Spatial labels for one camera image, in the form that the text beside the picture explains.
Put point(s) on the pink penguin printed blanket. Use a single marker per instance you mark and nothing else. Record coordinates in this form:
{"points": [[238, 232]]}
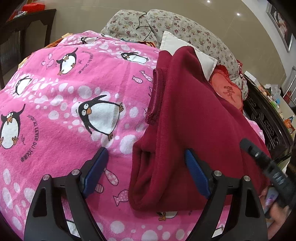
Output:
{"points": [[57, 92]]}

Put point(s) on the red embroidered cushion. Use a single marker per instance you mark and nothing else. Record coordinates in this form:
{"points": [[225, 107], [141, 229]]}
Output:
{"points": [[222, 85]]}

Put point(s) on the dark carved wooden furniture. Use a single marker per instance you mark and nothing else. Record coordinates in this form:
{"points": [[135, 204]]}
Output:
{"points": [[266, 120]]}

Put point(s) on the person's right hand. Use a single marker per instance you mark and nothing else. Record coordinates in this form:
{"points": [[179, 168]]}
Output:
{"points": [[277, 216]]}

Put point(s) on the orange cloth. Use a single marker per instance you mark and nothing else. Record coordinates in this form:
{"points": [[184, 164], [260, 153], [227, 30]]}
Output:
{"points": [[56, 41]]}

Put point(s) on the clear plastic bag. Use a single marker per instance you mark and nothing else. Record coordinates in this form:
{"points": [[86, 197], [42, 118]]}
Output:
{"points": [[272, 90]]}

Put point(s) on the grey floral pillow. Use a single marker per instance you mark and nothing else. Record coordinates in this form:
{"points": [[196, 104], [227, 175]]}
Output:
{"points": [[185, 30]]}

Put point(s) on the red box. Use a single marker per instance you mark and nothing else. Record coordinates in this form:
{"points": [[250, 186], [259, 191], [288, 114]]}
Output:
{"points": [[33, 6]]}

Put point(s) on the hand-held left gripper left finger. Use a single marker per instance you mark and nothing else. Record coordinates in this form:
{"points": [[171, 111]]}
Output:
{"points": [[96, 171]]}

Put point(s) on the white pillow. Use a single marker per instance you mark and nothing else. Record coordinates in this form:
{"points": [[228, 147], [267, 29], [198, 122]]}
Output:
{"points": [[171, 41]]}

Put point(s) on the dark wooden side table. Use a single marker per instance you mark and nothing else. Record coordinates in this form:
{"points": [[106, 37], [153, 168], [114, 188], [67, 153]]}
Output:
{"points": [[20, 34]]}

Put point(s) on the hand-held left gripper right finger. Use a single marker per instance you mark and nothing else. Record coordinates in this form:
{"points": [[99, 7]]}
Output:
{"points": [[196, 176]]}

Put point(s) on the dark red fleece garment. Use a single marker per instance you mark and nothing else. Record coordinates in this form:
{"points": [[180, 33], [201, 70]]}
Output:
{"points": [[185, 104]]}

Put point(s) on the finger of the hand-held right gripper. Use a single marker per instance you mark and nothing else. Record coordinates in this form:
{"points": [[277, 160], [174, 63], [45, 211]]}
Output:
{"points": [[251, 148]]}

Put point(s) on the framed wall picture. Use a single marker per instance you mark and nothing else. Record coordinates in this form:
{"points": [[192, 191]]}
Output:
{"points": [[281, 23]]}

